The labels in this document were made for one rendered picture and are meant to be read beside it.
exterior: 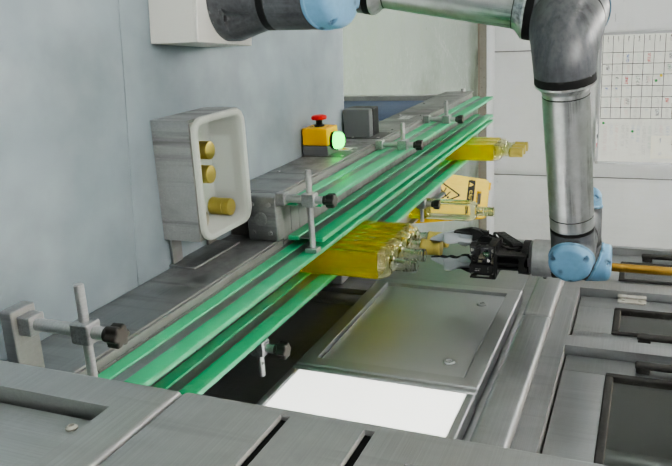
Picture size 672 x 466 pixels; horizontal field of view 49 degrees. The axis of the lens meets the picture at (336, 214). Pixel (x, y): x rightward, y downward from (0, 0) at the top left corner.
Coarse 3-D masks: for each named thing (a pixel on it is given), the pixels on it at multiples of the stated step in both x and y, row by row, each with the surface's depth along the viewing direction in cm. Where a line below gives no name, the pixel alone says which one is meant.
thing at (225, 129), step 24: (216, 120) 143; (240, 120) 141; (192, 144) 127; (216, 144) 144; (240, 144) 142; (216, 168) 145; (240, 168) 144; (216, 192) 147; (240, 192) 145; (216, 216) 144; (240, 216) 144
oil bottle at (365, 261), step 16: (320, 256) 154; (336, 256) 153; (352, 256) 151; (368, 256) 150; (384, 256) 149; (320, 272) 155; (336, 272) 154; (352, 272) 152; (368, 272) 151; (384, 272) 150
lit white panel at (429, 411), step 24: (288, 384) 129; (312, 384) 129; (336, 384) 128; (360, 384) 128; (384, 384) 127; (288, 408) 121; (312, 408) 121; (336, 408) 120; (360, 408) 120; (384, 408) 119; (408, 408) 119; (432, 408) 119; (456, 408) 118; (432, 432) 112
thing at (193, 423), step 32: (160, 416) 53; (192, 416) 53; (224, 416) 53; (256, 416) 53; (288, 416) 52; (320, 416) 52; (128, 448) 49; (160, 448) 49; (192, 448) 49; (224, 448) 49; (256, 448) 49; (288, 448) 48; (320, 448) 48; (352, 448) 48; (384, 448) 48; (416, 448) 48; (448, 448) 47; (480, 448) 47
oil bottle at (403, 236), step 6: (354, 228) 167; (360, 228) 166; (366, 228) 166; (372, 228) 166; (378, 228) 166; (354, 234) 163; (360, 234) 163; (366, 234) 162; (372, 234) 162; (378, 234) 161; (384, 234) 161; (390, 234) 161; (396, 234) 160; (402, 234) 161; (408, 234) 162; (402, 240) 159; (408, 240) 160; (408, 246) 160
